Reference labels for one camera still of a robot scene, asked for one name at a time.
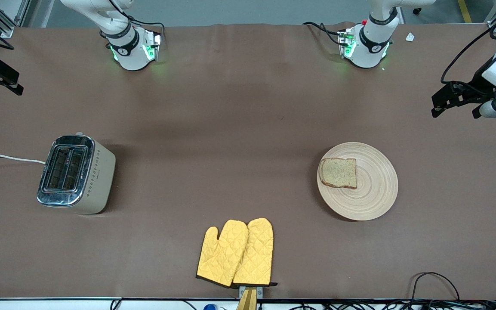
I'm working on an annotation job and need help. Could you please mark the brown bread slice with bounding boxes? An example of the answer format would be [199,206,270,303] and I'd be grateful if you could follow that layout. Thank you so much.
[319,158,357,189]

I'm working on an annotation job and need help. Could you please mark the yellow wooden beam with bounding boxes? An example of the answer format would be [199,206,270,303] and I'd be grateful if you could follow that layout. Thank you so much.
[236,288,258,310]

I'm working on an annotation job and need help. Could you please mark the beige and chrome toaster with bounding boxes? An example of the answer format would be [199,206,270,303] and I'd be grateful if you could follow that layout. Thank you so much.
[37,133,117,215]

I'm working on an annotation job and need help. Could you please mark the round wooden plate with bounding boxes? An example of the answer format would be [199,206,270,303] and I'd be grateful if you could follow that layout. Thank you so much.
[317,142,399,221]

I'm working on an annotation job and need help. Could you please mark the grey metal bracket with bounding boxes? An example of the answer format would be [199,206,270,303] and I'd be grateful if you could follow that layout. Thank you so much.
[239,285,263,298]

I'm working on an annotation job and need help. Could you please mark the black base cable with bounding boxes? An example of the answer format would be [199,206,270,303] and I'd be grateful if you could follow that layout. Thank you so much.
[303,22,345,46]
[109,0,165,38]

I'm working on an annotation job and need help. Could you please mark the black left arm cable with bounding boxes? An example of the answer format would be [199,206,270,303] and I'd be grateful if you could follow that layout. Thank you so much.
[441,2,496,85]

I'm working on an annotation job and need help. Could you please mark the yellow quilted oven mitt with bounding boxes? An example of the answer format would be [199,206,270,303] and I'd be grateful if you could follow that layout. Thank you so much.
[196,220,249,288]
[232,217,278,287]

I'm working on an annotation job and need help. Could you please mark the black looped cable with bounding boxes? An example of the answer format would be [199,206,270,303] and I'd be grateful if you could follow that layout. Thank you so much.
[410,272,461,302]

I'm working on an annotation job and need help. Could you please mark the black cable bundle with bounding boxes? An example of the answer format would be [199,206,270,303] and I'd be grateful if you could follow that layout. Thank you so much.
[291,300,496,310]

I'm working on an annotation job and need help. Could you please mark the base connector box green lights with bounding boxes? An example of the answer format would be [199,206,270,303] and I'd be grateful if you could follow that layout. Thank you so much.
[142,31,163,62]
[338,28,357,59]

